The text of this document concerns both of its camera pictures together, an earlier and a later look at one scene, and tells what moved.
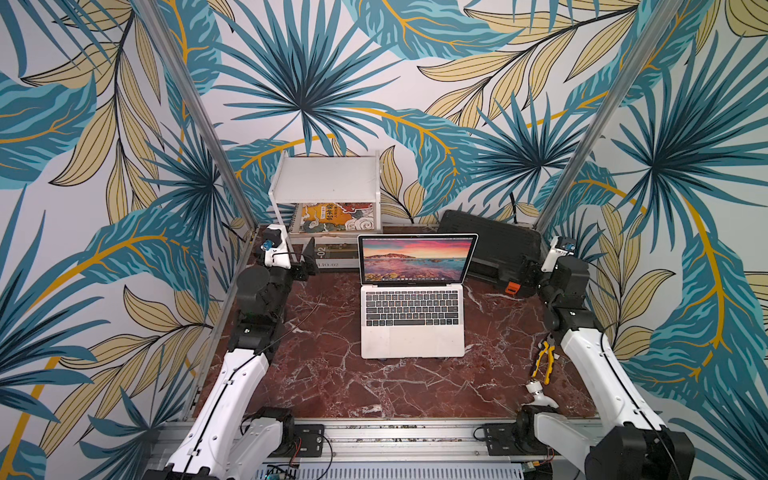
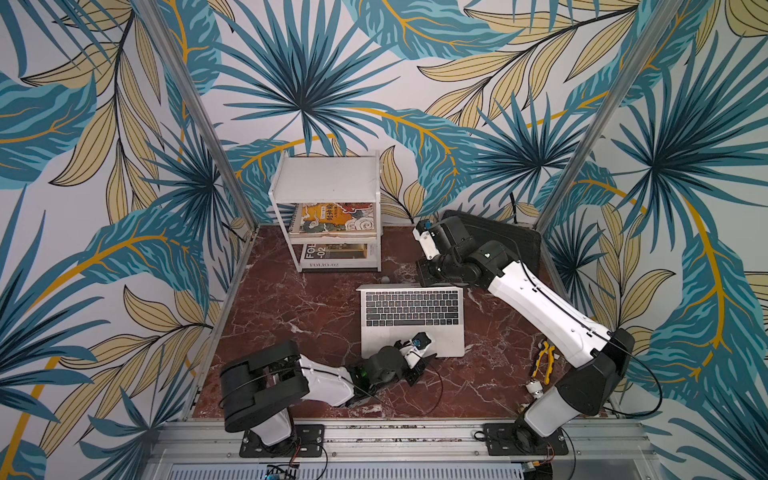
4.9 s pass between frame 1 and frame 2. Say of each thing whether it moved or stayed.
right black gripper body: moved
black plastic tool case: stayed
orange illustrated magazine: stayed
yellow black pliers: stayed
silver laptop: moved
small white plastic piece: stayed
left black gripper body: moved
